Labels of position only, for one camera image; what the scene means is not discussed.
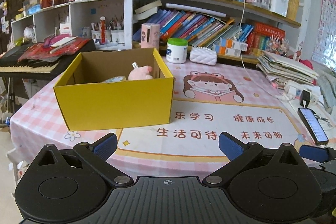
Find pink plush chick toy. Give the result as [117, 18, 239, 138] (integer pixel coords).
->
[127, 62, 153, 81]

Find smartphone with lit screen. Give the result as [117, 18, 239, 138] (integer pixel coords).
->
[298, 107, 329, 145]

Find pink cartoon desk mat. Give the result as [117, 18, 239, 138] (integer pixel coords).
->
[117, 62, 312, 170]

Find pink checkered tablecloth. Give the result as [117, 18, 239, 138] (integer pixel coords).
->
[10, 57, 320, 180]

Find white power strip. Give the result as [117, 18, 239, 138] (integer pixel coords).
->
[284, 80, 321, 105]

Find yellow cardboard box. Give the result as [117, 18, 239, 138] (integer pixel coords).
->
[54, 48, 174, 131]

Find stack of papers and booklets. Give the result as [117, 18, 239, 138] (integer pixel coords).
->
[257, 51, 319, 89]

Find black electronic keyboard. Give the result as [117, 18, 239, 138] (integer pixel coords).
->
[1, 38, 95, 80]

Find orange white box lower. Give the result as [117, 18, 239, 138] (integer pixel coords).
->
[213, 45, 241, 57]

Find orange white box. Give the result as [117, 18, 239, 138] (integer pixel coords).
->
[213, 45, 241, 57]
[220, 38, 248, 52]

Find white quilted purse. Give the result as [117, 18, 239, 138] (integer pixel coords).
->
[189, 47, 218, 66]

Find red books group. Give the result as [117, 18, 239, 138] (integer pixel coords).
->
[247, 20, 285, 56]

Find orange white box upper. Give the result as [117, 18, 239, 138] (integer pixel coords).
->
[220, 38, 248, 52]

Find red cloth on keyboard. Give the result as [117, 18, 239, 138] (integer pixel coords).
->
[18, 37, 96, 63]

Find white pen holder cups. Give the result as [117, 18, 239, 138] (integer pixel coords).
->
[91, 30, 125, 44]

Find white jar green lid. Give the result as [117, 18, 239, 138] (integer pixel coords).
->
[166, 38, 188, 64]

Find row of leaning books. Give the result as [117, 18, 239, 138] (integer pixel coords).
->
[145, 9, 254, 49]

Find pink cylindrical container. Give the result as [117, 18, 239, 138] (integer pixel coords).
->
[140, 23, 160, 50]

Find white cubby shelf unit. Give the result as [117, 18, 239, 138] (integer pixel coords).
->
[11, 0, 132, 51]

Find wooden bookshelf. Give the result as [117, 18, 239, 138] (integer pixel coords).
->
[123, 0, 306, 66]

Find white charging cable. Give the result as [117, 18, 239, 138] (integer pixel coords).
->
[234, 0, 261, 75]

